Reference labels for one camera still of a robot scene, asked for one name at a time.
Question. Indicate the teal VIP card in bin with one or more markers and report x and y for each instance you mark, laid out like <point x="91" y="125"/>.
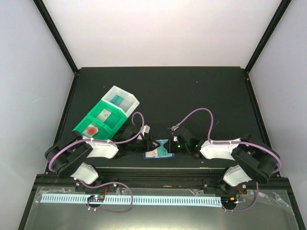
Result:
<point x="117" y="100"/>

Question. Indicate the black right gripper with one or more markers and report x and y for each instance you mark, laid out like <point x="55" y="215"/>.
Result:
<point x="171" y="147"/>

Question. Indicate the green middle storage bin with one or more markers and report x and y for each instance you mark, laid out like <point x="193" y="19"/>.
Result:
<point x="115" y="120"/>

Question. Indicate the navy blue card holder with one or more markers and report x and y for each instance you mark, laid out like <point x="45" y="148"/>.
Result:
<point x="153" y="154"/>

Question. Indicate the white storage bin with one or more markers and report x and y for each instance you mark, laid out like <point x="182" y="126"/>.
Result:
<point x="124" y="101"/>

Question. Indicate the white slotted cable duct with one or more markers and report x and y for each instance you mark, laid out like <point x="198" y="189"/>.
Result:
<point x="145" y="200"/>

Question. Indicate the green end storage bin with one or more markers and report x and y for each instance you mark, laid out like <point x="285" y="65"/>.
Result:
<point x="105" y="132"/>

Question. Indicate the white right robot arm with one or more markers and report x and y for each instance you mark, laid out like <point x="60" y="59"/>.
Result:
<point x="254" y="161"/>

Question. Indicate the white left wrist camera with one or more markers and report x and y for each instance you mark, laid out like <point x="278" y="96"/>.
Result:
<point x="145" y="129"/>

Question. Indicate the black frame post right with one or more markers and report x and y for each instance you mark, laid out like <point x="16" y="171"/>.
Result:
<point x="280" y="11"/>

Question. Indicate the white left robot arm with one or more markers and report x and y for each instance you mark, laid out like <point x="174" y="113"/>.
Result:
<point x="67" y="157"/>

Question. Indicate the black frame post left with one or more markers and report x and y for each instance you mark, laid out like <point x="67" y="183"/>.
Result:
<point x="55" y="33"/>

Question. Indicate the white red card in bin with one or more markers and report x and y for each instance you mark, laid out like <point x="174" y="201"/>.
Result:
<point x="90" y="131"/>

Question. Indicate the black frame post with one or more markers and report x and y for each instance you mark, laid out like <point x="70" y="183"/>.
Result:
<point x="280" y="11"/>
<point x="55" y="33"/>

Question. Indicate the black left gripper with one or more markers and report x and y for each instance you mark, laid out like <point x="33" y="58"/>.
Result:
<point x="149" y="146"/>

